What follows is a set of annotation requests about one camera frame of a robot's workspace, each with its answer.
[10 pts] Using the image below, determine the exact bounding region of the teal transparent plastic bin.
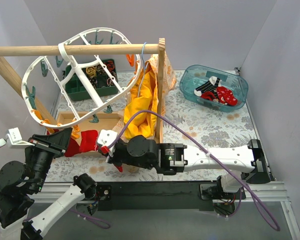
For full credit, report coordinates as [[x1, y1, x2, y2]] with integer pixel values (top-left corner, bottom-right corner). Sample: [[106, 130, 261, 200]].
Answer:
[[179, 64, 249, 112]]

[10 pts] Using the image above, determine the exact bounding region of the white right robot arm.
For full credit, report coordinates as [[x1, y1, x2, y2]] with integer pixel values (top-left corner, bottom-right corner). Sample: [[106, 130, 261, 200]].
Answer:
[[106, 135, 271, 200]]

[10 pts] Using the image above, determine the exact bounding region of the yellow garment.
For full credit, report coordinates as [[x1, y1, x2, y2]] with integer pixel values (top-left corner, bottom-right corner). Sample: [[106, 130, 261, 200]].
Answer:
[[123, 61, 160, 141]]

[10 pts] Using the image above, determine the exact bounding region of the blue wire hanger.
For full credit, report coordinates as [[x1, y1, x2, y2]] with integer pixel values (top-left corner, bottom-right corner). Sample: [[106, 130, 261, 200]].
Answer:
[[137, 42, 148, 98]]

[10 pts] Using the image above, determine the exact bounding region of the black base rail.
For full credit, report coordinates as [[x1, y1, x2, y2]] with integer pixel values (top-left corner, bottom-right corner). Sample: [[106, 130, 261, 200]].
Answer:
[[76, 181, 246, 212]]

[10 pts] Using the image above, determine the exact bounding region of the white orange patterned cloth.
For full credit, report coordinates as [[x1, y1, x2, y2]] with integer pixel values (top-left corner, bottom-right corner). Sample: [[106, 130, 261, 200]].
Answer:
[[112, 54, 177, 141]]

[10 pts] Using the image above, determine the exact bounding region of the white clip sock hanger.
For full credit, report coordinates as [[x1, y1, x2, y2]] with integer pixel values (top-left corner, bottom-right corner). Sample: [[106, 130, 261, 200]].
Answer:
[[24, 27, 141, 129]]

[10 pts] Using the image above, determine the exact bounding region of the red christmas sock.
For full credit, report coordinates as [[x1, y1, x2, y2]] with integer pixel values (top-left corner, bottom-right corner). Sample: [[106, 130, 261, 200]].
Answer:
[[216, 86, 238, 107], [46, 129, 124, 173], [201, 91, 219, 103]]

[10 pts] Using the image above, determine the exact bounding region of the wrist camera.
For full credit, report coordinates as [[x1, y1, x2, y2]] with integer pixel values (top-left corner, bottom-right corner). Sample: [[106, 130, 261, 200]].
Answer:
[[0, 127, 34, 149], [96, 129, 118, 157]]

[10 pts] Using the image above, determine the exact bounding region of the green compartment organizer box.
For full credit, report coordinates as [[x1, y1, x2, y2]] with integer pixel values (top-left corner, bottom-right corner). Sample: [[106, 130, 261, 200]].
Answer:
[[65, 58, 118, 102]]

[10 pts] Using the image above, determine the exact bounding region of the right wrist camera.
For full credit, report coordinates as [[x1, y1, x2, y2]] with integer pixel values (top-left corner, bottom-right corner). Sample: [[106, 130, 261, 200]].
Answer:
[[96, 129, 118, 157]]

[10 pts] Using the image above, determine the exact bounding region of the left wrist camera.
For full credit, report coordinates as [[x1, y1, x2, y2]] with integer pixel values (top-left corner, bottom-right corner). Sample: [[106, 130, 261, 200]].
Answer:
[[0, 127, 34, 149]]

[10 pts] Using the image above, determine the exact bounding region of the wooden clothes rack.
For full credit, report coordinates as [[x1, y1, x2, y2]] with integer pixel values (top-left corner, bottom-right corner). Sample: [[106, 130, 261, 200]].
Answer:
[[0, 38, 165, 141]]

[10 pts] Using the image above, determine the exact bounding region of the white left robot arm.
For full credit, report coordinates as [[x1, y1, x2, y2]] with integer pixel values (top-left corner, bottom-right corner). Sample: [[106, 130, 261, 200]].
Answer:
[[0, 127, 97, 240]]

